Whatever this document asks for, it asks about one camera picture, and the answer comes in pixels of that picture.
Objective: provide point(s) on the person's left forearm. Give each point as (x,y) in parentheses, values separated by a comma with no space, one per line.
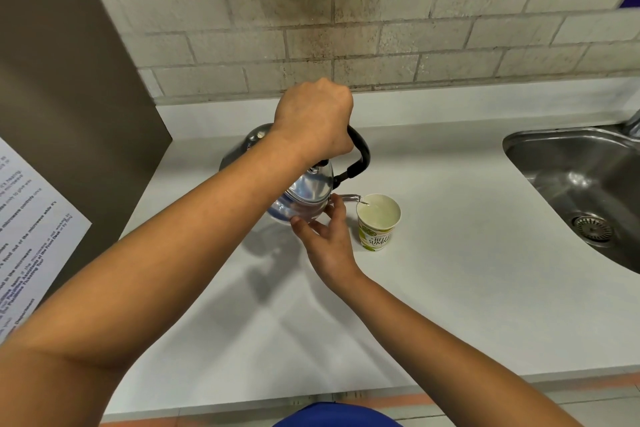
(165,261)

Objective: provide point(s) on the person's left fingers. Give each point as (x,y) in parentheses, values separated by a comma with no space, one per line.
(336,94)

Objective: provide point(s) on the person's right forearm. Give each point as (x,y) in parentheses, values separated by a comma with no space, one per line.
(450,356)

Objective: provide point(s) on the white printed paper notice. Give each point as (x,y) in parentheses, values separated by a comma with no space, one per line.
(30,241)

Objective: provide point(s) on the white paper cup green print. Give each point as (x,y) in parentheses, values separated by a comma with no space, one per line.
(378,229)

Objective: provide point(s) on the person's blue clothing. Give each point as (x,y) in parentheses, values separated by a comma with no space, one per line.
(337,416)

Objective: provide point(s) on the brown cabinet side panel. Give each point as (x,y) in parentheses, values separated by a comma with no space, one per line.
(70,51)

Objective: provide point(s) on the person's right thumb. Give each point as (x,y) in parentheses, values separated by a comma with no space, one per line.
(301,229)

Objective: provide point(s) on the person's right hand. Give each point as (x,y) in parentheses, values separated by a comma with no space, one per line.
(327,249)

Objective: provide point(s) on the person's left hand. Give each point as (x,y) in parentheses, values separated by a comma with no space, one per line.
(310,114)

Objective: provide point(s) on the blue object on wall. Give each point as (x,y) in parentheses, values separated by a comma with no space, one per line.
(631,2)

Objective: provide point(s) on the round metal sink strainer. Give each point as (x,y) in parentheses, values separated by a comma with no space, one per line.
(595,229)

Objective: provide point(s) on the stainless steel sink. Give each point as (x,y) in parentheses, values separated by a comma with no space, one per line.
(575,176)

